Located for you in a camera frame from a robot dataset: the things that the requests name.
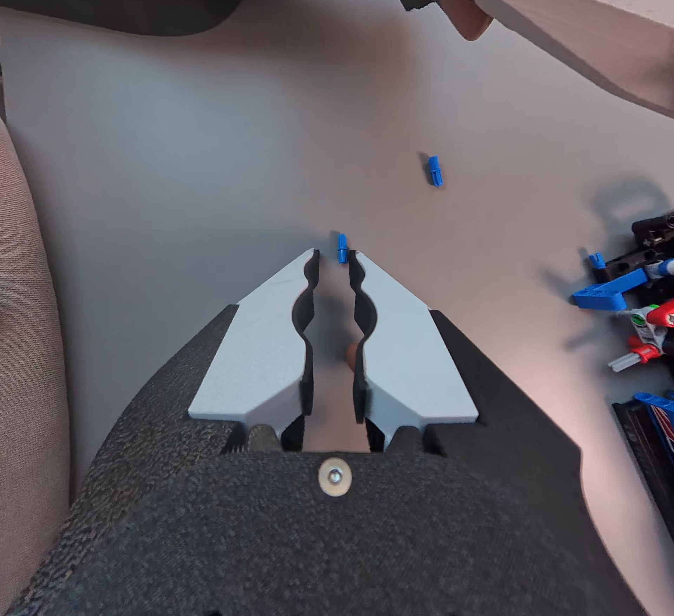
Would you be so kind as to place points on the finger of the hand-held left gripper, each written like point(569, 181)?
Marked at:
point(579, 20)

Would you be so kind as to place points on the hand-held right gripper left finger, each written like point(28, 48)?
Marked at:
point(252, 363)

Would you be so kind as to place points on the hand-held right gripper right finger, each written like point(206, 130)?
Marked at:
point(421, 363)

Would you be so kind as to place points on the blue brick pin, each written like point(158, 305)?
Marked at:
point(435, 171)
point(342, 249)

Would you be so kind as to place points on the grey desk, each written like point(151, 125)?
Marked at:
point(210, 152)

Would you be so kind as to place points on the person's left hand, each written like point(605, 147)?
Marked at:
point(468, 20)

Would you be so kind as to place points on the person's right hand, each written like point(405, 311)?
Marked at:
point(350, 355)

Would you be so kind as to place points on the person's beige hoodie torso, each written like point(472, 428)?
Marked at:
point(26, 363)

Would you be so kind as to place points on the toy brick race car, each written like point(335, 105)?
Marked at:
point(647, 300)

